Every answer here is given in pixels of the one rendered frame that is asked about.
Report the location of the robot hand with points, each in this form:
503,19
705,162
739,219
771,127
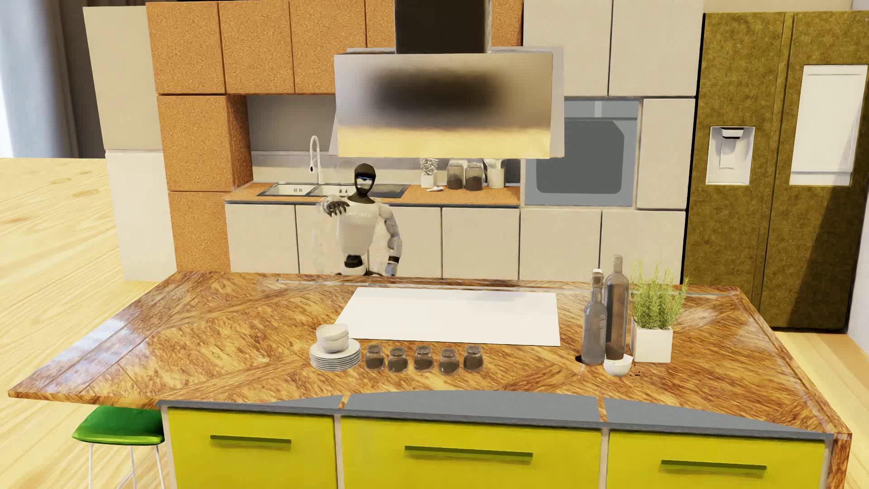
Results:
392,267
332,207

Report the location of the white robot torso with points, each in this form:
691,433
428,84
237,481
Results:
358,229

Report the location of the black robot head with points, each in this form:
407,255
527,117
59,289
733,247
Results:
364,182

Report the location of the steel kitchen sink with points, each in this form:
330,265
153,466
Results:
292,190

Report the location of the chrome curved faucet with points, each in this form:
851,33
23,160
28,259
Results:
314,156

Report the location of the white flat cooktop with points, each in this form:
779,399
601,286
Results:
448,316

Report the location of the stacked white bowls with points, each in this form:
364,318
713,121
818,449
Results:
332,337

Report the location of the beige lower cabinets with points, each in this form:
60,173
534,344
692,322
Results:
482,244

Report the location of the beige cabinets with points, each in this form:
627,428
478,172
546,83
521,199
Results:
611,44
482,244

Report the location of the small glass spice jar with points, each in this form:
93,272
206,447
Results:
473,358
423,358
449,362
375,358
398,360

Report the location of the small plant white pot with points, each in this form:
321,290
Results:
428,175

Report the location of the stack of white plates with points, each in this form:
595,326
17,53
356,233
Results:
336,360

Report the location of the large glass storage jar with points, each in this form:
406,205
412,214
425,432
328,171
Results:
474,177
455,176

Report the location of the orange tall cabinet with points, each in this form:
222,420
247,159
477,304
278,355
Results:
200,183

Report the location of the white utensil holder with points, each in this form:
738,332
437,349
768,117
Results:
495,176

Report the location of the steel range hood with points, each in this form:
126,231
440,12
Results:
445,102

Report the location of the wooden top kitchen island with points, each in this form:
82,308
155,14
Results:
203,326

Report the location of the orange upper cabinets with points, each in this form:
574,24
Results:
258,47

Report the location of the beige tall cabinet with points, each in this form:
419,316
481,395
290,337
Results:
132,190

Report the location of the wide yellow drawer front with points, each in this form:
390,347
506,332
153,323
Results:
468,455

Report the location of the short clear glass bottle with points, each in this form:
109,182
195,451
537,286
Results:
594,329

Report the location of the built-in grey oven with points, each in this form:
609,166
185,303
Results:
580,156

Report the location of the tall brown glass bottle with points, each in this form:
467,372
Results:
617,312

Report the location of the narrow yellow drawer front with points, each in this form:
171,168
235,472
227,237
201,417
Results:
251,452

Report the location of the small white dish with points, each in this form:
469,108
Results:
617,367

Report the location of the potted herb white pot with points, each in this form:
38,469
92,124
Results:
653,326

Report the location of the green stool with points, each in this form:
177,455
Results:
119,426

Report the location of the beige upper cabinets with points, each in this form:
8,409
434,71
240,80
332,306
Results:
611,44

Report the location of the grey curtain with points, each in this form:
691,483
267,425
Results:
47,75

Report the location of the olive double door fridge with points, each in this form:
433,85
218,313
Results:
753,238

